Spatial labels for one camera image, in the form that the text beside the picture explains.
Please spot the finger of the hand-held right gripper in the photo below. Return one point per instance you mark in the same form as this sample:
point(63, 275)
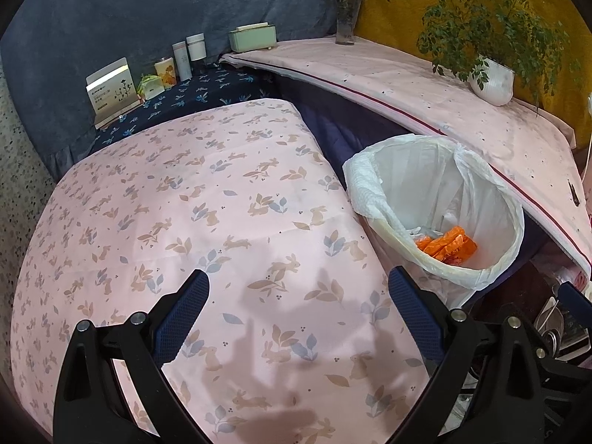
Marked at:
point(576, 298)

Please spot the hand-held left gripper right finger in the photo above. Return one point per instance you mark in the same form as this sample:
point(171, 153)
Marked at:
point(414, 310)

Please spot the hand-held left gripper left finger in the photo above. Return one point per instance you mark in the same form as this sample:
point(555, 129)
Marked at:
point(182, 314)

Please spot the orange plastic wrapper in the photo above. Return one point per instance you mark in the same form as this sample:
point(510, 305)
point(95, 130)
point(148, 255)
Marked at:
point(444, 245)

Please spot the cream trash bin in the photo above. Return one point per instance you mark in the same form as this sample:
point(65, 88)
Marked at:
point(388, 240)

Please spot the white-lined trash bin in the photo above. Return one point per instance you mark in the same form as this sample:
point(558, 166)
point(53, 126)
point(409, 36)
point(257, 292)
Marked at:
point(416, 180)

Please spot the pink rabbit print tablecloth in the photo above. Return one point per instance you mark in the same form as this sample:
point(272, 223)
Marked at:
point(208, 171)

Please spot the dark purple cloth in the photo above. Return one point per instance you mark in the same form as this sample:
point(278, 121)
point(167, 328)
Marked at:
point(333, 120)

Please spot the dark blue floral cloth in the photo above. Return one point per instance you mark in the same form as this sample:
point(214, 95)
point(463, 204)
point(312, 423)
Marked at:
point(208, 88)

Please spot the green packet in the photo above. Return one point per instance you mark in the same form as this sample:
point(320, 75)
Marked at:
point(151, 88)

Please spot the white ribbed plant pot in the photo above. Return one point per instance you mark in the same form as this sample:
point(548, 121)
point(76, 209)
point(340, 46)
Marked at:
point(492, 83)

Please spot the white and silver display box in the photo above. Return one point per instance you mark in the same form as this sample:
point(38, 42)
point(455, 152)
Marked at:
point(111, 95)

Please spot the pink cloth with red stripe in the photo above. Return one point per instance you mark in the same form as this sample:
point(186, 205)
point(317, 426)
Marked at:
point(393, 78)

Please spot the flower print tin can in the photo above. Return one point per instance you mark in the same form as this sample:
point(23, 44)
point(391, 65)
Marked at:
point(165, 71)

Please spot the white bottle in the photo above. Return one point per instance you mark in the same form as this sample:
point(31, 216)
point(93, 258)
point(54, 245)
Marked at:
point(182, 61)

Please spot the white jar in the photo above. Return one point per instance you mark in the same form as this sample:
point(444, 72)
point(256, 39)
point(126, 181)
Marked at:
point(196, 46)

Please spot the yellow backdrop cloth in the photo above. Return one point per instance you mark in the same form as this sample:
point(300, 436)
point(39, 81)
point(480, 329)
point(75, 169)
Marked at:
point(393, 32)

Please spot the pale green box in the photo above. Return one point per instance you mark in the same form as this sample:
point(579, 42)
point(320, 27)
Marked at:
point(252, 38)

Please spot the glass vase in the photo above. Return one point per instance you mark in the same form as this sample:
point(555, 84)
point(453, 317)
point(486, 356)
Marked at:
point(348, 25)

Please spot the green leafy plant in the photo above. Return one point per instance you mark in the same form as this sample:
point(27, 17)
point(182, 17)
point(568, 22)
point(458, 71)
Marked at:
point(476, 23)

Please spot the blue backdrop cloth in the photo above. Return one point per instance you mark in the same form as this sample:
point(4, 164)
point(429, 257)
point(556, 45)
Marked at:
point(138, 9)

